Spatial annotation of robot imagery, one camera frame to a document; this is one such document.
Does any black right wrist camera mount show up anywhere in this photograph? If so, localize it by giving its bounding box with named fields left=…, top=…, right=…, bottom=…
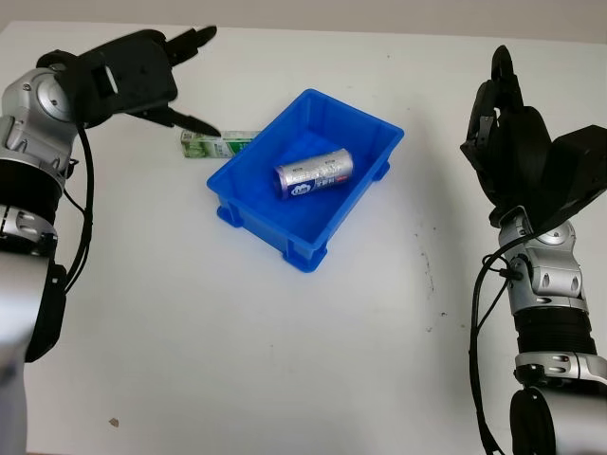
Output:
left=536, top=123, right=607, bottom=233

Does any silver purple can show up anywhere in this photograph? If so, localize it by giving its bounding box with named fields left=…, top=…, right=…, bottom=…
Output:
left=273, top=148, right=356, bottom=202

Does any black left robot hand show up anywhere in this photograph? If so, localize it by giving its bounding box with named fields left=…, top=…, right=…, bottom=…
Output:
left=75, top=26, right=222, bottom=138

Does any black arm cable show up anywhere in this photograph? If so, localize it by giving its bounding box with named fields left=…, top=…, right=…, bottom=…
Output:
left=467, top=253, right=523, bottom=455
left=61, top=123, right=96, bottom=294

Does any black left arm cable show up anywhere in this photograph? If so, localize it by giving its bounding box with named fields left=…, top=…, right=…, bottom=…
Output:
left=61, top=123, right=96, bottom=294

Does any green toothpaste box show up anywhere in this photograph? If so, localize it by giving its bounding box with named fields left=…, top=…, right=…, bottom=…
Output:
left=179, top=130, right=263, bottom=160

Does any blue plastic tray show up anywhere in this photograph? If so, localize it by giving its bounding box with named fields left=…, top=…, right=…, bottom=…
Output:
left=206, top=88, right=405, bottom=275

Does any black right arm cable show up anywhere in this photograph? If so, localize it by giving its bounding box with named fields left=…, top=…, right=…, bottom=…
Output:
left=467, top=253, right=523, bottom=455

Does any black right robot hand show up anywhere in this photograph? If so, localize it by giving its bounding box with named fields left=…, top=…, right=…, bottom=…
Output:
left=459, top=45, right=555, bottom=225

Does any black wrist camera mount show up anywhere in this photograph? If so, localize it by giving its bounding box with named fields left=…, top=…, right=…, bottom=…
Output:
left=536, top=123, right=607, bottom=233
left=70, top=61, right=122, bottom=129

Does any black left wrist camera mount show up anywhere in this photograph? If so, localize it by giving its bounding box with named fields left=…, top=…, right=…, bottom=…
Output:
left=70, top=61, right=122, bottom=129

